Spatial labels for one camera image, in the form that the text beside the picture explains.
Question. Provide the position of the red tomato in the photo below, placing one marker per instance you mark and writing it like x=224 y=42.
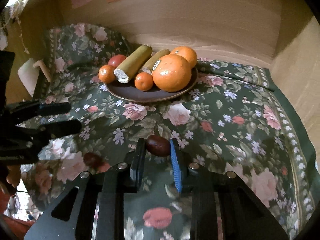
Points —
x=116 y=60

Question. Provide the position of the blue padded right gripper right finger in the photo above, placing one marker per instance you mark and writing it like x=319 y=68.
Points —
x=178 y=164

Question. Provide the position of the dark red plum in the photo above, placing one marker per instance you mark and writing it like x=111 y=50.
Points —
x=158 y=146
x=92 y=160

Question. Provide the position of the large orange with sticker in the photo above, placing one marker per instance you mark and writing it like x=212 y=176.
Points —
x=171 y=73

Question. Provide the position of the person's left hand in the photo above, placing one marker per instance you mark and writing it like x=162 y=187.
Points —
x=13 y=180

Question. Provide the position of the floral dark green cloth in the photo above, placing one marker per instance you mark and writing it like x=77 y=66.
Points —
x=234 y=119

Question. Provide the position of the small mandarin orange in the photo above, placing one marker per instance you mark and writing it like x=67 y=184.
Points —
x=144 y=81
x=106 y=74

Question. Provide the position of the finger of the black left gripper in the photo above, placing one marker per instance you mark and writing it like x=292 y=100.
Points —
x=50 y=108
x=55 y=130

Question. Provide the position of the yellow-green banana piece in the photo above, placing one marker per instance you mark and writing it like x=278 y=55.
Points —
x=132 y=64

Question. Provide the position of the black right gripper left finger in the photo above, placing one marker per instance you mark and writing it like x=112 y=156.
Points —
x=137 y=166

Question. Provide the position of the dark round plate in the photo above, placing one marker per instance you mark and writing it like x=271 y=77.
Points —
x=129 y=92

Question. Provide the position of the medium orange with sticker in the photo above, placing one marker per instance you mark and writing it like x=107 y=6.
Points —
x=186 y=52

